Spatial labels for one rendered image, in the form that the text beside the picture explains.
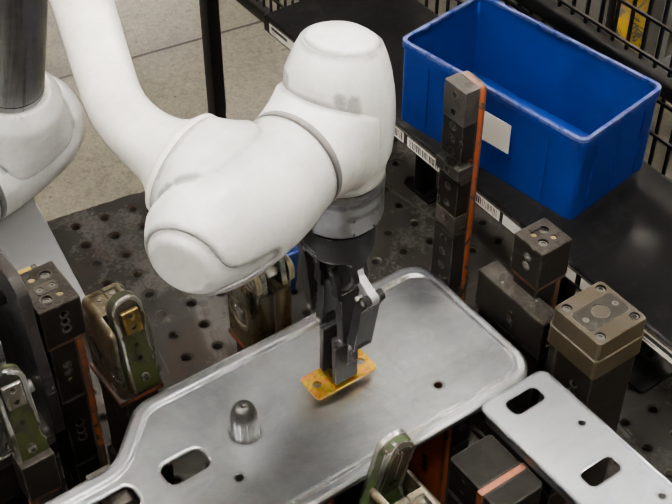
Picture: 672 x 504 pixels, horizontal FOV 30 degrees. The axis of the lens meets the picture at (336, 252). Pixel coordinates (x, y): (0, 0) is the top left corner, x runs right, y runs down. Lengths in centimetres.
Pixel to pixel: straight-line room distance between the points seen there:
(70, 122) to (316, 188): 89
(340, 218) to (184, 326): 76
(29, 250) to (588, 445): 98
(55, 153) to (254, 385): 61
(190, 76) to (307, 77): 253
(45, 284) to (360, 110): 46
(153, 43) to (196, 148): 273
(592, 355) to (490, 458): 17
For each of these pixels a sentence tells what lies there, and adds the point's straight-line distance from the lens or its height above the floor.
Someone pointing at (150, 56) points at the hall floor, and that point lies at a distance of 372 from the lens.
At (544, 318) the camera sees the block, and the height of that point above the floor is 100.
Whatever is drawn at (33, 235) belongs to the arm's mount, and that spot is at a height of 75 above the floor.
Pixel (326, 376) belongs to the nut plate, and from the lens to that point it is 142.
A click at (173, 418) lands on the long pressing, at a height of 100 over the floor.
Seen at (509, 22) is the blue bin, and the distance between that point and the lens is 176.
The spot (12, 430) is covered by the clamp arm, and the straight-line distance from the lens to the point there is 139.
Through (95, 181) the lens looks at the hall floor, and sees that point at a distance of 329.
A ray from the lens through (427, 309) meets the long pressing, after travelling 152.
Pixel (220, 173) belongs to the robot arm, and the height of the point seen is 143.
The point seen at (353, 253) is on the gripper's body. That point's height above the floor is 123.
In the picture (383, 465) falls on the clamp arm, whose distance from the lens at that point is 125.
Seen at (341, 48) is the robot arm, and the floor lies 147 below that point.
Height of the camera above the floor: 209
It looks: 43 degrees down
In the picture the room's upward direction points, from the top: straight up
